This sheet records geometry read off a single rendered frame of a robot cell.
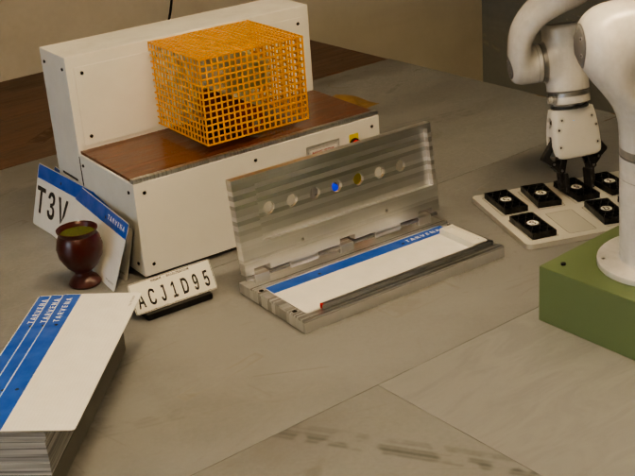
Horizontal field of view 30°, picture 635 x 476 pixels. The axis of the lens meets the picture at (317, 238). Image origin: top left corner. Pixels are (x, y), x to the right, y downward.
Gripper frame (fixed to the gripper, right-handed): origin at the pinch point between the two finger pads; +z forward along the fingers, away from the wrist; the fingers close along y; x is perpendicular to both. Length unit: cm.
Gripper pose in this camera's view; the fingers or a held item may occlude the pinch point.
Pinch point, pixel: (575, 180)
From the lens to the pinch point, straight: 245.3
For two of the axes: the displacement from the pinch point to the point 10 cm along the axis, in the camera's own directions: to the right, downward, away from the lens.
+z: 1.4, 9.7, 2.1
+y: 9.4, -1.9, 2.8
